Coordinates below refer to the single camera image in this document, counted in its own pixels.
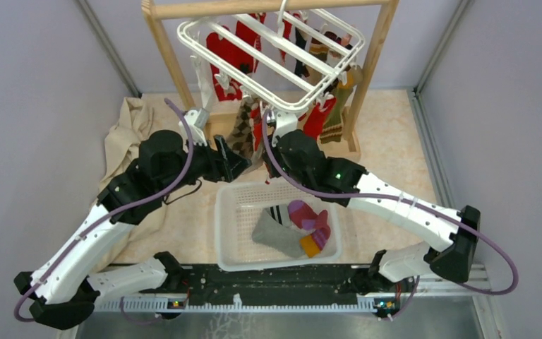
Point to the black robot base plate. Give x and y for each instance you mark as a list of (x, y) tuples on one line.
[(296, 286)]

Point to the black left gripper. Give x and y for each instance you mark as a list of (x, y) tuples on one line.
[(232, 164)]

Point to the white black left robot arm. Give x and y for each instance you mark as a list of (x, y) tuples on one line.
[(65, 290)]

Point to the grey striped sock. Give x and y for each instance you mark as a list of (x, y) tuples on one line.
[(275, 230)]

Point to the white slotted cable duct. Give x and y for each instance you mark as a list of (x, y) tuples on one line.
[(163, 304)]

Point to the red white striped sock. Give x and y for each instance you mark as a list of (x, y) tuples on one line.
[(257, 125)]

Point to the brown argyle sock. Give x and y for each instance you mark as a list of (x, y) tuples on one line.
[(240, 139)]

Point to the wooden hanger rack frame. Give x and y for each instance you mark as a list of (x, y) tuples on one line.
[(285, 29)]

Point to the red christmas sock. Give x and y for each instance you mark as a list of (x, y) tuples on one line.
[(234, 56)]

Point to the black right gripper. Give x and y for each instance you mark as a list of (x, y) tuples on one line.
[(272, 170)]

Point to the olive green striped sock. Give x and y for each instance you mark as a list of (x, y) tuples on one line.
[(333, 126)]

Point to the tan brown sock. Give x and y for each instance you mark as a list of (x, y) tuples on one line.
[(318, 50)]

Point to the maroon purple sock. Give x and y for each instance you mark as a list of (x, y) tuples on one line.
[(316, 225)]

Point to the beige crumpled cloth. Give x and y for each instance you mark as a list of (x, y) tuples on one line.
[(138, 120)]

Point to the white perforated plastic basket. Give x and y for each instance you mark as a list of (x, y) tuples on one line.
[(237, 211)]

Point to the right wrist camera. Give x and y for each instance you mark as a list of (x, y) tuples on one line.
[(281, 122)]

